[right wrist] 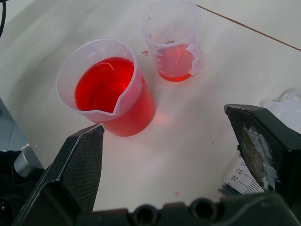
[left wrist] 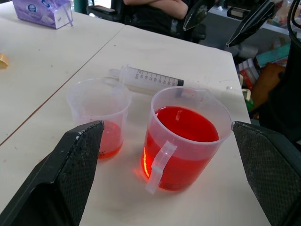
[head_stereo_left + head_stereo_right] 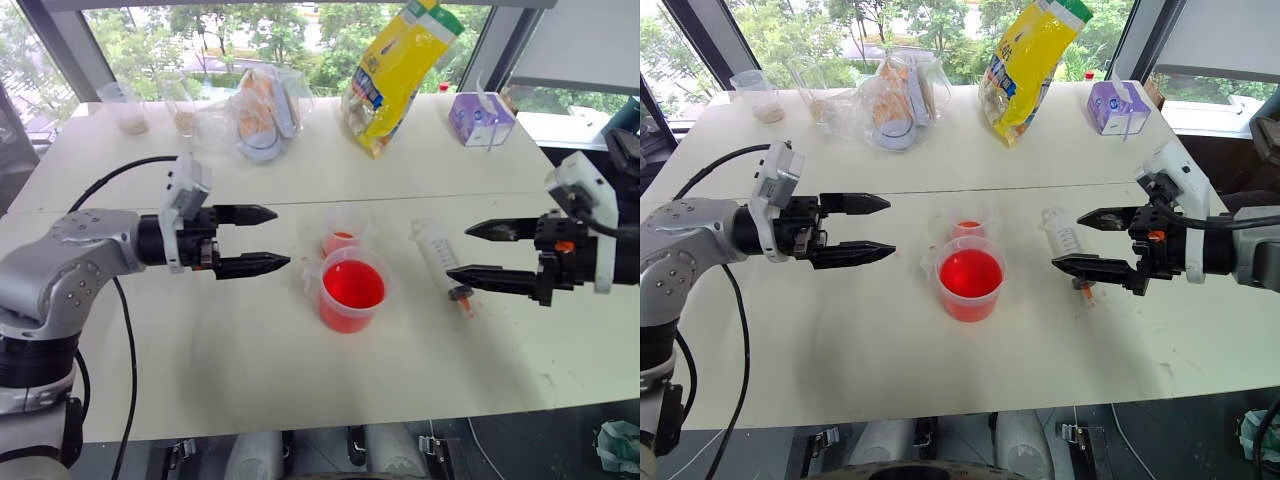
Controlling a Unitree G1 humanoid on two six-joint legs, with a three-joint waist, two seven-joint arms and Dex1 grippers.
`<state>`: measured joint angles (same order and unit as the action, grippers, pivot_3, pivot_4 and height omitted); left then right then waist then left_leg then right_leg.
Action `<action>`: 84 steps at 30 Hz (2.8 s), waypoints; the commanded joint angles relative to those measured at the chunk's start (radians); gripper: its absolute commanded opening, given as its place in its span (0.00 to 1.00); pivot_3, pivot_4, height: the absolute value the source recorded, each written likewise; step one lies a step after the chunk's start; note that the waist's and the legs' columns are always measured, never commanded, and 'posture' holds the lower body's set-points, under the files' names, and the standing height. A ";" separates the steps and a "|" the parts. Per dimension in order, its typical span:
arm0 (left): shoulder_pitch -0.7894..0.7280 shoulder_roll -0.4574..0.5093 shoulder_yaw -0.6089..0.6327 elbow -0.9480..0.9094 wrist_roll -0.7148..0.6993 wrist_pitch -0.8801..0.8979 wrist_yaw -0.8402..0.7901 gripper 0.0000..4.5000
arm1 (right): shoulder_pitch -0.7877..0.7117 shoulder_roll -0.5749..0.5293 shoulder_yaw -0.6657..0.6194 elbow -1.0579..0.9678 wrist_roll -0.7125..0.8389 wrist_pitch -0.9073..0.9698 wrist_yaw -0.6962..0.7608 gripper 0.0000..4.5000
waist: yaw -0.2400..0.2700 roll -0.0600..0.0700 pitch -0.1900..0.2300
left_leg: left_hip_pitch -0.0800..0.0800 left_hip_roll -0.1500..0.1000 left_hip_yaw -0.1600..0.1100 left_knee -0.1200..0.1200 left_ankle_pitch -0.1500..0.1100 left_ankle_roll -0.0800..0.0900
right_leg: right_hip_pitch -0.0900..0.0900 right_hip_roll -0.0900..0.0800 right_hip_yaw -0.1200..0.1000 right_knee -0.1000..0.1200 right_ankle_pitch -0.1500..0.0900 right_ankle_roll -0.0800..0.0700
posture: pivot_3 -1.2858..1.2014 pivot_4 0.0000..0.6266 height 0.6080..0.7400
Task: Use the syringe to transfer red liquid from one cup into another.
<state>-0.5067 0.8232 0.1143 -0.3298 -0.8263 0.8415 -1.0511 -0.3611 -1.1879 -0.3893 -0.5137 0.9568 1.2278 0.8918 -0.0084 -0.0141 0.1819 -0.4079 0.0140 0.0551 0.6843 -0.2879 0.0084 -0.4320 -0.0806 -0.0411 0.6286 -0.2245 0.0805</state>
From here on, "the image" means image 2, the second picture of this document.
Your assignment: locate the large clear plastic syringe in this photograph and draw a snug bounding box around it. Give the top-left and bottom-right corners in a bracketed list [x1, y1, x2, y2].
[108, 65, 197, 98]

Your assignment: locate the green and white item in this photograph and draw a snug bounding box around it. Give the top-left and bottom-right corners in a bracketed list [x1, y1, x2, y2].
[242, 89, 256, 112]

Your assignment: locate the black office chair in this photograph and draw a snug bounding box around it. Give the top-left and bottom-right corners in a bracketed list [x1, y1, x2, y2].
[86, 0, 207, 44]

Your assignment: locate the teal box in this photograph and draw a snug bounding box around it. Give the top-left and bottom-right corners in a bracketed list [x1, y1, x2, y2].
[255, 43, 291, 69]

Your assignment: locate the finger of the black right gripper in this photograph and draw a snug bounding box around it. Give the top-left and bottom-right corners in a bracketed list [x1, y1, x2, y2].
[226, 0, 276, 48]
[182, 0, 211, 32]

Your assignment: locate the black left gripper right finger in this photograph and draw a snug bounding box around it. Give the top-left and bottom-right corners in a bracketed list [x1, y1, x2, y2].
[231, 121, 301, 226]

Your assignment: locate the purple tissue pack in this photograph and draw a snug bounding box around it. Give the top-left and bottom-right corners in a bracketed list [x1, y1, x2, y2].
[12, 0, 74, 30]

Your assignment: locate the small yellow object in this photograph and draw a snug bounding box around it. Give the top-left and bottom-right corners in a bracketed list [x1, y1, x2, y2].
[0, 53, 10, 69]

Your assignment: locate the brown cardboard box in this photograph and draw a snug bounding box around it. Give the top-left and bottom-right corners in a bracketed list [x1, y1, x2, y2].
[250, 63, 286, 112]

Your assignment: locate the black mesh chair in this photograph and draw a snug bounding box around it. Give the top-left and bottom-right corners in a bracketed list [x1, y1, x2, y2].
[258, 0, 301, 148]

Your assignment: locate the stack of books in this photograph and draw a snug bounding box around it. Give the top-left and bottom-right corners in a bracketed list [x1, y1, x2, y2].
[237, 58, 261, 90]

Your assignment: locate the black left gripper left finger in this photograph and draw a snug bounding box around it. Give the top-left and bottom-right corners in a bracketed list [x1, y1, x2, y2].
[0, 120, 105, 226]

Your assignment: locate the small beaker with red liquid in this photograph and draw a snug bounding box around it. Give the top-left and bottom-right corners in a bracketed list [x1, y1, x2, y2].
[66, 78, 132, 161]

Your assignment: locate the person black shirt torso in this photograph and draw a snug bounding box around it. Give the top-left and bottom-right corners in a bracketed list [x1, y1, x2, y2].
[127, 0, 189, 38]

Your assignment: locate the large beaker of red liquid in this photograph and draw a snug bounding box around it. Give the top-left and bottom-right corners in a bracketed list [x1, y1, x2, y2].
[140, 86, 233, 195]

